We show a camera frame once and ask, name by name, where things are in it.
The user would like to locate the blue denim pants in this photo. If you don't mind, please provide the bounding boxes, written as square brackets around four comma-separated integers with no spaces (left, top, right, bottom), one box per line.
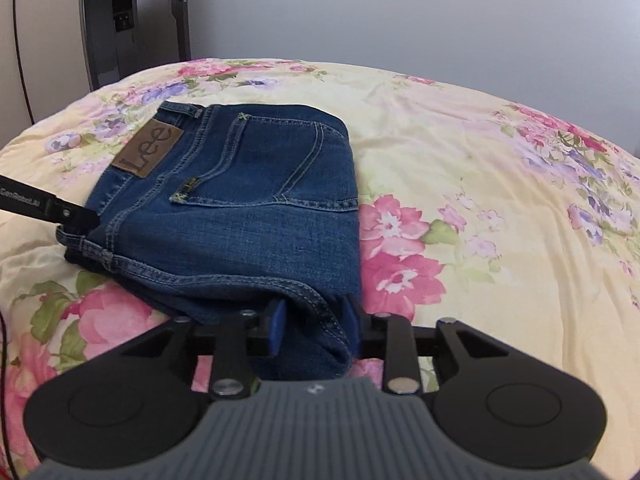
[56,101,365,382]

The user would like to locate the dark grey door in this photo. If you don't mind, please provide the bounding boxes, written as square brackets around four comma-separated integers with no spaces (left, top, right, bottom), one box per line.
[78,0,193,92]

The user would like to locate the black cable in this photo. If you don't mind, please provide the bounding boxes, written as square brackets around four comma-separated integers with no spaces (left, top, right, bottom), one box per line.
[11,0,37,126]

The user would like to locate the yellow floral blanket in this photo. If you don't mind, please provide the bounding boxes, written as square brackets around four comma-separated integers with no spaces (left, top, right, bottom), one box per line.
[0,57,640,480]

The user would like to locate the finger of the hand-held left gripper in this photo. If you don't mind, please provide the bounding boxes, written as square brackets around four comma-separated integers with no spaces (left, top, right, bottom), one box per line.
[50,196,102,237]

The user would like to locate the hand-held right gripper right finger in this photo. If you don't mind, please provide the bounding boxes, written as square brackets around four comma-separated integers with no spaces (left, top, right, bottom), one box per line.
[341,296,527,396]

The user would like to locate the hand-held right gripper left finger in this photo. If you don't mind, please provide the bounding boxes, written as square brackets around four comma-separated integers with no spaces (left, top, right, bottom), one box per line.
[120,300,288,402]

